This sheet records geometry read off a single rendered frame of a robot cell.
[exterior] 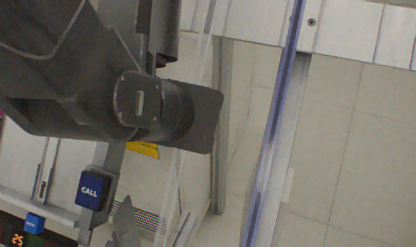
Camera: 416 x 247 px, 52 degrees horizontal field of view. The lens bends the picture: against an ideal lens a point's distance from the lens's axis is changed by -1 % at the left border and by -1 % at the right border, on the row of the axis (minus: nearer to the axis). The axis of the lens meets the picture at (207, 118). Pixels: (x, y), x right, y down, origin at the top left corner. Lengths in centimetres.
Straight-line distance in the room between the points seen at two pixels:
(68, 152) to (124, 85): 44
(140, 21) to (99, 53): 7
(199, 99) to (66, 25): 22
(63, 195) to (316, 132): 128
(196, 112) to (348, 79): 171
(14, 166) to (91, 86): 52
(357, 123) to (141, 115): 165
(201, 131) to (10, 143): 41
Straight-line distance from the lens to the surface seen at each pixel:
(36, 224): 73
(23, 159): 74
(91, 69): 25
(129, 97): 27
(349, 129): 185
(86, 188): 63
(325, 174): 167
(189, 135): 42
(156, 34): 33
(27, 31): 22
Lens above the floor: 129
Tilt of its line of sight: 46 degrees down
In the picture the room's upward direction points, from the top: straight up
